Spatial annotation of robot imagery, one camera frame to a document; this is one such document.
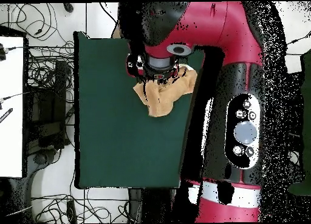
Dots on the tan terry towel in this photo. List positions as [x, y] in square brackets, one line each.
[160, 100]

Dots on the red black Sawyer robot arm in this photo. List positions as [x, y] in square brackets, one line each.
[218, 22]

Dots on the dark green table cloth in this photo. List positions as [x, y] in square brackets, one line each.
[109, 124]

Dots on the small black device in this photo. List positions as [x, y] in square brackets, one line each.
[68, 7]

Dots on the black equipment stand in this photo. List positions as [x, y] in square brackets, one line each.
[46, 107]

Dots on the grey chair base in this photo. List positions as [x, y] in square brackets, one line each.
[40, 159]

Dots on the black gadget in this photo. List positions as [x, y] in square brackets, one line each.
[2, 54]

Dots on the black label strip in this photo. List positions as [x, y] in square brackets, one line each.
[6, 115]

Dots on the white desk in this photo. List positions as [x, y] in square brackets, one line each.
[11, 136]

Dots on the black power strip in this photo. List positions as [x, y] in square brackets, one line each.
[71, 210]

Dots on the dark green draped cloth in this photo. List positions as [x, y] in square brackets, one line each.
[307, 92]

